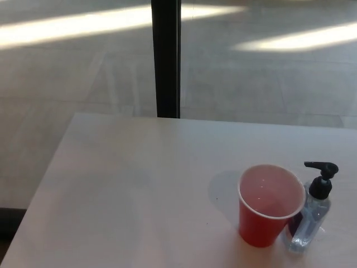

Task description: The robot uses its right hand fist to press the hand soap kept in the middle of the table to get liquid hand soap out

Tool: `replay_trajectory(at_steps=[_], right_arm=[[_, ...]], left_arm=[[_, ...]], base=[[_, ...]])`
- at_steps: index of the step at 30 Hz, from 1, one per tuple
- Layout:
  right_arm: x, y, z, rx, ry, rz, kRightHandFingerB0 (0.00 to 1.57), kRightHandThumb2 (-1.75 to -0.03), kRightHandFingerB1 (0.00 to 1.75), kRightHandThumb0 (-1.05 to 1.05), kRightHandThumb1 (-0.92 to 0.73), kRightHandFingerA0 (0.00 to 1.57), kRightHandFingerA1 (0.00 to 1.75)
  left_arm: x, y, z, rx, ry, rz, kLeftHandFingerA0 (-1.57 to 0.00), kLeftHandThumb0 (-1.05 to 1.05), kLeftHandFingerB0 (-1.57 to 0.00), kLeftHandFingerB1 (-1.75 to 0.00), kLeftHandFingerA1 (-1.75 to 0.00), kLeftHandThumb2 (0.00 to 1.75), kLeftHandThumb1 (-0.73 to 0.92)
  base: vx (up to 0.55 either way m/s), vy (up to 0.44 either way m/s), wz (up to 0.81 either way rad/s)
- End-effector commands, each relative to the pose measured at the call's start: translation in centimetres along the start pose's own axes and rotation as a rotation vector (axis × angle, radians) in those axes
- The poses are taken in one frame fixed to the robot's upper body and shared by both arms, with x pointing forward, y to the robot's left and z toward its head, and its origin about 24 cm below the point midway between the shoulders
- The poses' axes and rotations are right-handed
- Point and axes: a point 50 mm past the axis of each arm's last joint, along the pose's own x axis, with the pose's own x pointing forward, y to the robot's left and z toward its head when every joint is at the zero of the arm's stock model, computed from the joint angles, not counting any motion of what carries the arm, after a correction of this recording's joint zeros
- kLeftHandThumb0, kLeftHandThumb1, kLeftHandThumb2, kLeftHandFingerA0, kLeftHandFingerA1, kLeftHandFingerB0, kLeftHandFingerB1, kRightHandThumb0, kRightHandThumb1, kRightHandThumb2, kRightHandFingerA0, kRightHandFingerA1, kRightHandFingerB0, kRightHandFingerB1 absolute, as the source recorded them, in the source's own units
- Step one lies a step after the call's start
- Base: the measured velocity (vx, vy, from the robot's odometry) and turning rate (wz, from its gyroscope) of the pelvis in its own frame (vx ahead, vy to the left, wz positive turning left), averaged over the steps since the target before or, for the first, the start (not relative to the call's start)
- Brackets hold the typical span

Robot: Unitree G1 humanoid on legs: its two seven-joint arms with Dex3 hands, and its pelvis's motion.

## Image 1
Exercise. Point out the black vertical window post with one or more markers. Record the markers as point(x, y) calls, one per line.
point(166, 58)

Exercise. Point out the red plastic cup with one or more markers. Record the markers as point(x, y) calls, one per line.
point(256, 226)

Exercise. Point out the clear soap pump bottle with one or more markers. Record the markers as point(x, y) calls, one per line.
point(319, 187)

